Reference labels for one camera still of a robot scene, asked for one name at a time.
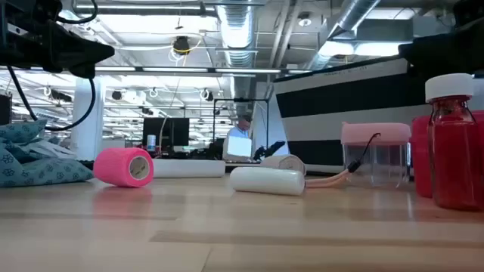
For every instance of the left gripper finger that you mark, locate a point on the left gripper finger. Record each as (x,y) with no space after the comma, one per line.
(100,52)

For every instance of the clear container pink lid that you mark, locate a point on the clear container pink lid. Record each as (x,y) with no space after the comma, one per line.
(374,134)

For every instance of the red first aid kit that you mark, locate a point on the red first aid kit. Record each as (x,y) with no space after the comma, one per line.
(419,158)

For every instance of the pink bandage roll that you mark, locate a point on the pink bandage roll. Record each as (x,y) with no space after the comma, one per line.
(113,166)

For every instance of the navy white striped basket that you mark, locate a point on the navy white striped basket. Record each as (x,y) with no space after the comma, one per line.
(340,98)

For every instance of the red bottle white cap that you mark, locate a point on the red bottle white cap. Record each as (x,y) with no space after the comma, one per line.
(453,170)

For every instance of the blue white pill organizer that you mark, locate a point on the blue white pill organizer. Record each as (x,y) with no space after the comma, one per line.
(189,168)

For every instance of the beige bandage roll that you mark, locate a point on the beige bandage roll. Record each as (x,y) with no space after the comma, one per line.
(287,162)

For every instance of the white gauze roll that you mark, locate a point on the white gauze roll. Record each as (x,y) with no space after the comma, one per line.
(264,180)

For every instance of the black background robot arm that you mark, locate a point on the black background robot arm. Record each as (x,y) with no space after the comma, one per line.
(270,148)

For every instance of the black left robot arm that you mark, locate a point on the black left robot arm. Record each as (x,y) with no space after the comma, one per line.
(30,9)

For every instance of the white column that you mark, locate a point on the white column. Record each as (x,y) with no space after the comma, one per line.
(87,117)

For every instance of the black panel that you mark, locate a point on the black panel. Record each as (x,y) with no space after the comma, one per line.
(4,109)

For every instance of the black monitor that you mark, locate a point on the black monitor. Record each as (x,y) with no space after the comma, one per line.
(166,130)

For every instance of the white blue cup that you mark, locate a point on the white blue cup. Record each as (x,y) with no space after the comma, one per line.
(151,141)

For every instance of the teal patterned cloth gown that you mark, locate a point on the teal patterned cloth gown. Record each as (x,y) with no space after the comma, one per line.
(38,170)

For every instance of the person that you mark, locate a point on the person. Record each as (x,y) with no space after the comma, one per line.
(240,130)

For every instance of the white box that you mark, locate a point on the white box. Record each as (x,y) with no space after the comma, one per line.
(239,146)

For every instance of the black ceiling camera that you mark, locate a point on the black ceiling camera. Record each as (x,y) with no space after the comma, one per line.
(181,44)

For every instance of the silver smooth ventilation duct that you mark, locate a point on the silver smooth ventilation duct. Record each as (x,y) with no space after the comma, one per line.
(353,15)

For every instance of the silver ribbed ventilation duct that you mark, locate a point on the silver ribbed ventilation duct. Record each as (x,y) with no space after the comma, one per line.
(236,30)

